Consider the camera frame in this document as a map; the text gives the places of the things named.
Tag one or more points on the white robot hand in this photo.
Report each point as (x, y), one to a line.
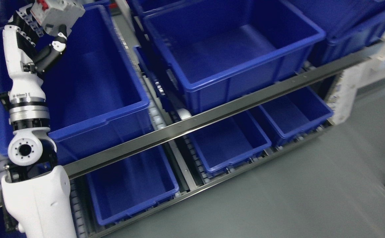
(24, 25)

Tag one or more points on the grey red circuit breaker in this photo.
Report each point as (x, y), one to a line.
(51, 14)

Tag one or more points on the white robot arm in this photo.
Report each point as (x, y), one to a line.
(35, 189)

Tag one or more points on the large blue bin left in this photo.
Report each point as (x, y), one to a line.
(95, 97)

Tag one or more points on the large blue bin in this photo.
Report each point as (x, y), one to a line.
(95, 97)
(220, 50)

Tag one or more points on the lower blue bin left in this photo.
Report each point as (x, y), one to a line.
(131, 186)

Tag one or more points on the large blue bin centre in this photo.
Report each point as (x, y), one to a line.
(220, 50)

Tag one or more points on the lower blue bin middle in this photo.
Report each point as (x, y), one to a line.
(229, 143)

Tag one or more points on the lower blue bin right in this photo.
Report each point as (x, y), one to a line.
(291, 116)

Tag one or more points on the blue bin top right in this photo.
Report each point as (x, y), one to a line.
(350, 25)

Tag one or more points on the grey metal shelf rail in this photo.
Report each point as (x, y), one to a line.
(197, 122)

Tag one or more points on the white shelf end bracket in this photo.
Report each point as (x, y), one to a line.
(343, 91)

